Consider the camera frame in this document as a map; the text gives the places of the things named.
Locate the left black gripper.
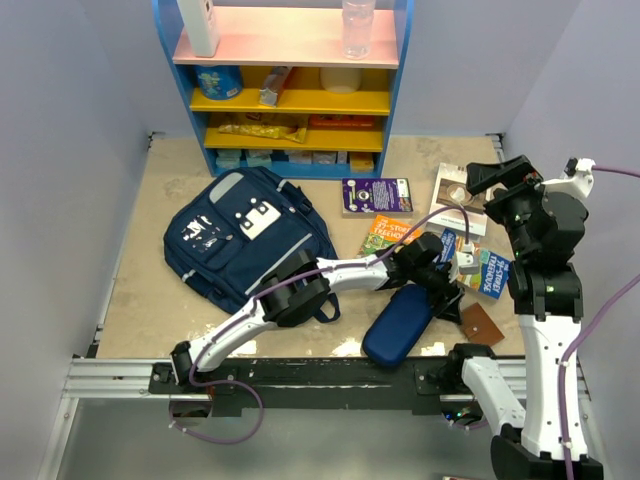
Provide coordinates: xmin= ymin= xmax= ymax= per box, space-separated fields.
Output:
xmin=409 ymin=262 xmax=465 ymax=325

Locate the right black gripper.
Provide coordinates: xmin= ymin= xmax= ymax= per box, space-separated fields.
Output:
xmin=467 ymin=154 xmax=550 ymax=258

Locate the blue zippered pencil case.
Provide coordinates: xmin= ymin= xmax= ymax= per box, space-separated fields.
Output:
xmin=362 ymin=284 xmax=433 ymax=368

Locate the blue Treehouse book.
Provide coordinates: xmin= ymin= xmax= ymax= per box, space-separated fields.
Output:
xmin=436 ymin=228 xmax=510 ymax=300

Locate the brown leather wallet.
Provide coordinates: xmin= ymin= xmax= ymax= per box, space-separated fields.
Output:
xmin=461 ymin=303 xmax=505 ymax=347

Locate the navy blue student backpack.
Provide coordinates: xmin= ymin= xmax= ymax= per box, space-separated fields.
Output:
xmin=163 ymin=167 xmax=338 ymax=314

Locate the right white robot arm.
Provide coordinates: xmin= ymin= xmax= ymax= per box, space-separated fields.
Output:
xmin=445 ymin=155 xmax=604 ymax=479

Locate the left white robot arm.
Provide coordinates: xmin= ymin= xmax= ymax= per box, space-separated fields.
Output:
xmin=170 ymin=232 xmax=476 ymax=392

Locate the yellow snack bag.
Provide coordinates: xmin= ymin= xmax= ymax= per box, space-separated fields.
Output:
xmin=215 ymin=113 xmax=309 ymax=143

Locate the white coffee cover book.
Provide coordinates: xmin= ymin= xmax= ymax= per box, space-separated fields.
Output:
xmin=429 ymin=163 xmax=493 ymax=237

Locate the orange Treehouse book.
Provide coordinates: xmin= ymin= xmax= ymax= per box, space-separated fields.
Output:
xmin=357 ymin=215 xmax=412 ymax=257

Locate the purple paperback book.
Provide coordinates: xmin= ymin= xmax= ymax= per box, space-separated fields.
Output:
xmin=341 ymin=178 xmax=414 ymax=215

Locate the small boxes bottom shelf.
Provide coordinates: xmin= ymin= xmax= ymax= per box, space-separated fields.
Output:
xmin=213 ymin=149 xmax=376 ymax=172

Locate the orange red snack box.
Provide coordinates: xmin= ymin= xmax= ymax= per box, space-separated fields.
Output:
xmin=309 ymin=114 xmax=376 ymax=130

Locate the cream round container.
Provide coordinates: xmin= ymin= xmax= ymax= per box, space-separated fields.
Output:
xmin=319 ymin=67 xmax=363 ymax=94

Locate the blue colourful shelf unit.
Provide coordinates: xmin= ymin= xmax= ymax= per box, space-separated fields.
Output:
xmin=152 ymin=1 xmax=414 ymax=180

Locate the silver foil snack packet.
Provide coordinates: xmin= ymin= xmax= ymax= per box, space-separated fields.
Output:
xmin=259 ymin=66 xmax=293 ymax=107

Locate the blue snack canister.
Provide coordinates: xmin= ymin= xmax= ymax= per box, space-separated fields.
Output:
xmin=195 ymin=65 xmax=244 ymax=101

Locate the white rectangular bottle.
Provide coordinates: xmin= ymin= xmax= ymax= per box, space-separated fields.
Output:
xmin=177 ymin=0 xmax=220 ymax=58

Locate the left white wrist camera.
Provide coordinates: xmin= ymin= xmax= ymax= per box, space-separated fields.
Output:
xmin=451 ymin=241 xmax=480 ymax=276

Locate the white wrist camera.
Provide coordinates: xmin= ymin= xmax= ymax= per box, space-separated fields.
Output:
xmin=542 ymin=158 xmax=595 ymax=201
xmin=451 ymin=241 xmax=480 ymax=276

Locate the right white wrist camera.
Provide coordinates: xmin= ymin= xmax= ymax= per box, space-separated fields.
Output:
xmin=542 ymin=158 xmax=595 ymax=201

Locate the black metal base plate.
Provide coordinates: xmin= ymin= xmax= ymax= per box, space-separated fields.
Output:
xmin=149 ymin=357 xmax=474 ymax=417

